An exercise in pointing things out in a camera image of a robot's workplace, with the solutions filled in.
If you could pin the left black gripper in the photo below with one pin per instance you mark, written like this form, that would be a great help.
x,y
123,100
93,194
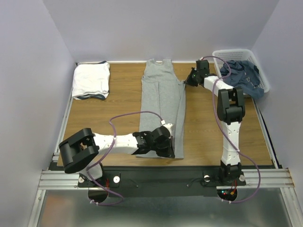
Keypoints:
x,y
168,152

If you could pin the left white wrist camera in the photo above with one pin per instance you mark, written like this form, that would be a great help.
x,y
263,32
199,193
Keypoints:
x,y
168,126

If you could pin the white plastic basket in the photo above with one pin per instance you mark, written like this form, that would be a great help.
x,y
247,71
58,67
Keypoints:
x,y
222,68

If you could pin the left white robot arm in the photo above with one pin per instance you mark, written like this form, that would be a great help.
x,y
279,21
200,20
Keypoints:
x,y
79,150

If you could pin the blue tank top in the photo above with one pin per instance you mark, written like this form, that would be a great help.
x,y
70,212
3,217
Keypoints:
x,y
246,75

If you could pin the aluminium frame rail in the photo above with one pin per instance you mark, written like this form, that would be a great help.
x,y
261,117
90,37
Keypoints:
x,y
263,178

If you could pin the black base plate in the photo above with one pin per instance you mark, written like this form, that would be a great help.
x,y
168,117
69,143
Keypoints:
x,y
165,181

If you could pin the folded white tank top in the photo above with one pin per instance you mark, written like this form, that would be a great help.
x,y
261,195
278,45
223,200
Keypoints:
x,y
91,80

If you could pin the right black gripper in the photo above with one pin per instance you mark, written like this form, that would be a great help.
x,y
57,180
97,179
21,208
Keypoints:
x,y
191,78

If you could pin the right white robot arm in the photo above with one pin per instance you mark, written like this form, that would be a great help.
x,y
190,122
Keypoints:
x,y
229,110

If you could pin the grey tank top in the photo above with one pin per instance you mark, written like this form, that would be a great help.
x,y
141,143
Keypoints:
x,y
164,94

